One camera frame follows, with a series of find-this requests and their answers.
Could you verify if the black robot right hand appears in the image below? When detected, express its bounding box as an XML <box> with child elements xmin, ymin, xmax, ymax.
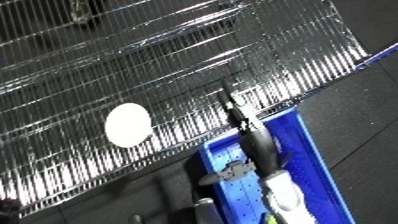
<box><xmin>197</xmin><ymin>79</ymin><xmax>294</xmax><ymax>187</ymax></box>

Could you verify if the white paper cup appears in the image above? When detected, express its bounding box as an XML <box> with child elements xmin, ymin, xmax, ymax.
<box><xmin>103</xmin><ymin>102</ymin><xmax>155</xmax><ymax>149</ymax></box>

